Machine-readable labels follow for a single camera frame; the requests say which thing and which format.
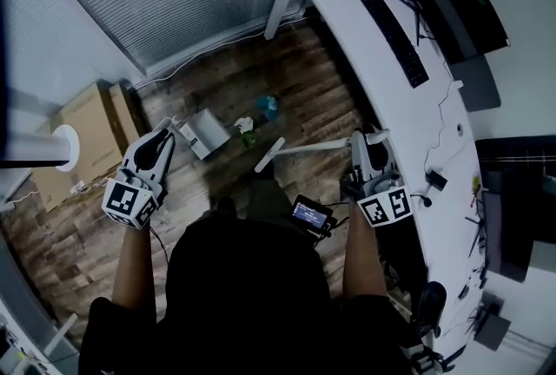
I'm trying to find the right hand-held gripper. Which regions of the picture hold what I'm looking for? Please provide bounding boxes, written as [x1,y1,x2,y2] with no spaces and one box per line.
[342,129,413,228]

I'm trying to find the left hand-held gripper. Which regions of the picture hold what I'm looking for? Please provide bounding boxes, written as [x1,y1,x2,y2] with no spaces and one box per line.
[102,128,176,231]

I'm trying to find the person's left forearm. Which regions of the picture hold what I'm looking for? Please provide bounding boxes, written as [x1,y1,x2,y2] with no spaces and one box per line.
[109,224,154,325]

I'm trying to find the person's right forearm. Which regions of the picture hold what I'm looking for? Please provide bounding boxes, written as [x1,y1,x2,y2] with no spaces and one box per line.
[341,202,391,301]

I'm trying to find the white curved desk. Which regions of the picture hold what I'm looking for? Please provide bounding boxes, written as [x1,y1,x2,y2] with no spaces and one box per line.
[264,0,514,362]

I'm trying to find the narrow cardboard box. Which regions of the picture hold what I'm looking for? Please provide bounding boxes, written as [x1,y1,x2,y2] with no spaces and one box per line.
[108,80,143,139]

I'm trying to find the black power adapter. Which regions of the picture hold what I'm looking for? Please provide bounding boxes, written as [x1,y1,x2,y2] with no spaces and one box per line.
[425,169,449,192]

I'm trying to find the large flat cardboard box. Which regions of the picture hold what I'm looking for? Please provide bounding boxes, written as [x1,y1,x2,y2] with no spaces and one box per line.
[31,80,126,214]

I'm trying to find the small handheld screen device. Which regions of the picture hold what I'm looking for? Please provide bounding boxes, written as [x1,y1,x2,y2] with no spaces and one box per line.
[289,194,336,234]

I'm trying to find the person's dark shoe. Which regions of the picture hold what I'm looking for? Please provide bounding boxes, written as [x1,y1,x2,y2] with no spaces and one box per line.
[215,195,238,214]

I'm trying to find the small yellow-green clutter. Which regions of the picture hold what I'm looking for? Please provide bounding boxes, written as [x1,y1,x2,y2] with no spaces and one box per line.
[470,174,484,206]

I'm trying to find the white pole with round flange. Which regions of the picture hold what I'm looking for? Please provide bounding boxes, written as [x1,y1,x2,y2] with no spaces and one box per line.
[0,123,82,174]

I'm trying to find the person's olive trouser leg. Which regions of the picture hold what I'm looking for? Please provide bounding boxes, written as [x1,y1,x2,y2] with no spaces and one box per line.
[246,176,288,223]

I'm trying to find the black computer keyboard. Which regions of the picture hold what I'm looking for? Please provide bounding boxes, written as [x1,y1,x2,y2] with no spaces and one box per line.
[360,0,431,89]

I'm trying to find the dark grey flat panel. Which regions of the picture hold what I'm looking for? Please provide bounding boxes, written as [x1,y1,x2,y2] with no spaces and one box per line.
[448,53,501,114]

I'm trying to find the person's black clothing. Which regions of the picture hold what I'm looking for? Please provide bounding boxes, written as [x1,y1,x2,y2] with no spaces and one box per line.
[76,207,436,375]

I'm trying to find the grey waist-mounted device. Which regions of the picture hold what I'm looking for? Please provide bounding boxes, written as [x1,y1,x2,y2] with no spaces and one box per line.
[402,341,456,375]

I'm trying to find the thin white desk cable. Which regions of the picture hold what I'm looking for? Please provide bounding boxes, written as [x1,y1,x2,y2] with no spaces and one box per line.
[422,79,464,175]

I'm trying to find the white floor cable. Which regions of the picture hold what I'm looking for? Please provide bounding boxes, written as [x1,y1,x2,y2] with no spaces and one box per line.
[146,27,280,82]

